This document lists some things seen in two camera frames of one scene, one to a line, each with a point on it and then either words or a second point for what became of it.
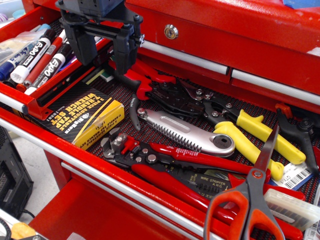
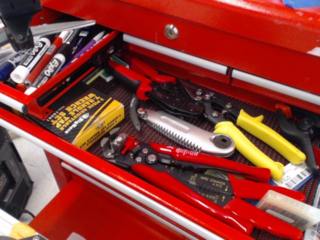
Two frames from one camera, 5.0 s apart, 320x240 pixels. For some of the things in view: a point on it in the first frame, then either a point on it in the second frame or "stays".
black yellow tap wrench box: x=82 y=117 stays
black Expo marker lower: x=53 y=68 stays
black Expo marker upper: x=20 y=74 stays
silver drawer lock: x=170 y=31 stays
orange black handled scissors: x=254 y=209 to x=39 y=29
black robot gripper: x=113 y=18 to x=16 y=15
